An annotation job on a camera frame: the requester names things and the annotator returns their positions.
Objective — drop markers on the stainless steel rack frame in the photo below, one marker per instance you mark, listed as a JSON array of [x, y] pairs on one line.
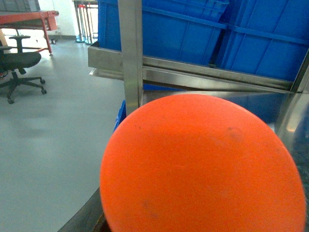
[[134, 69]]

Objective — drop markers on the black office chair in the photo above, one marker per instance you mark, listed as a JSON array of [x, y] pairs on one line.
[[12, 62]]

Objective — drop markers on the blue plastic crate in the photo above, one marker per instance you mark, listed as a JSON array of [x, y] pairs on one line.
[[182, 30], [268, 38]]

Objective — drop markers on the right blue plastic crate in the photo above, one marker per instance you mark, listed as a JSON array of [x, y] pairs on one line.
[[268, 38]]

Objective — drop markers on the red metal frame table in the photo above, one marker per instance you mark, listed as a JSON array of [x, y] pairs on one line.
[[40, 20]]

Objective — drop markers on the left blue plastic crate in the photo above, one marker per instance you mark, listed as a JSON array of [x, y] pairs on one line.
[[182, 30]]

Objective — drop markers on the orange cylindrical capacitor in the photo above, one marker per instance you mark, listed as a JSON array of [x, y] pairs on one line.
[[198, 163]]

